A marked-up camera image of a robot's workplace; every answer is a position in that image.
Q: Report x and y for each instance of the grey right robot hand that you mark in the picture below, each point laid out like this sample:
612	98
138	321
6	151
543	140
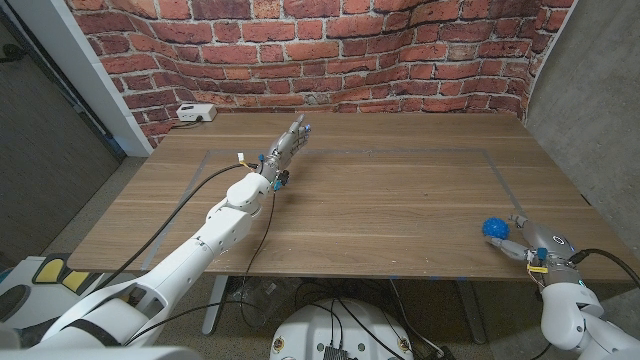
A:
547	245

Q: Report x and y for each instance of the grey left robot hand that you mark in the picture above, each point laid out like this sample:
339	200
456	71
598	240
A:
287	147

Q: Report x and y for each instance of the blue spiky stress ball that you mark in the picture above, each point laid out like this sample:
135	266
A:
496	228

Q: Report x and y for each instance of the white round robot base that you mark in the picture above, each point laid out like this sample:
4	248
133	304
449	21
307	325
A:
310	330

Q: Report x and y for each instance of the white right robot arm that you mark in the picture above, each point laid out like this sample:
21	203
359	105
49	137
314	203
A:
570	315

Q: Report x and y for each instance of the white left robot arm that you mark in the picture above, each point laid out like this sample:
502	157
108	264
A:
215	240

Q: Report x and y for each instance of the red brick print backdrop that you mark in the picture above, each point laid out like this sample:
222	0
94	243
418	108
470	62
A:
320	55

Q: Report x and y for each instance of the white power box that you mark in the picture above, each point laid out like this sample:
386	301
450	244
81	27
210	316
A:
196	112

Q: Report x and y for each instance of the grey table leg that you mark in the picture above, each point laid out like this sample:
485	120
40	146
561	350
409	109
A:
470	310
214	305

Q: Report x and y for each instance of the clear plastic bag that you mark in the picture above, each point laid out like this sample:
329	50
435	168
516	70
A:
265	295

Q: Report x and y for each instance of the white wall pillar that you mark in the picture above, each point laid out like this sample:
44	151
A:
80	65

